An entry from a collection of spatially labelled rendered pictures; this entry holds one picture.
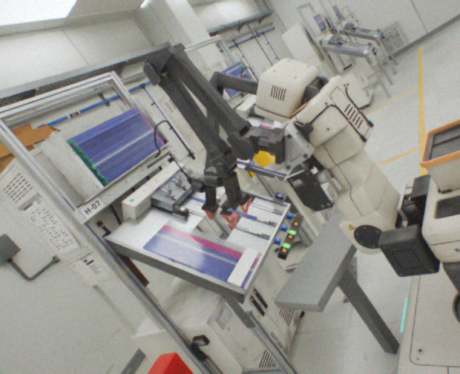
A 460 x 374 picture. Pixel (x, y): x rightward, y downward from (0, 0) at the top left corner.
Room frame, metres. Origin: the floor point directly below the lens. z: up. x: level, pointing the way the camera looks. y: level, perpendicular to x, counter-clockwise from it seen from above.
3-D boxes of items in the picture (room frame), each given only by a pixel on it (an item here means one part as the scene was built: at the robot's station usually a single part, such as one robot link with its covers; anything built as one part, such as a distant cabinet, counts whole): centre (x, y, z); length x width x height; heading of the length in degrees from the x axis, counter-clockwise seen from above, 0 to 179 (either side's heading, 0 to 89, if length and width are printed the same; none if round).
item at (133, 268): (1.76, 0.65, 1.03); 0.06 x 0.01 x 0.35; 142
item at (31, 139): (2.03, 0.66, 1.82); 0.68 x 0.30 x 0.20; 142
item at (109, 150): (1.93, 0.36, 1.52); 0.51 x 0.13 x 0.27; 142
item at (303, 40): (5.91, -2.58, 0.95); 1.36 x 0.82 x 1.90; 52
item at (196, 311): (1.96, 0.49, 0.31); 0.70 x 0.65 x 0.62; 142
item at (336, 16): (7.04, -3.49, 0.95); 1.36 x 0.82 x 1.90; 52
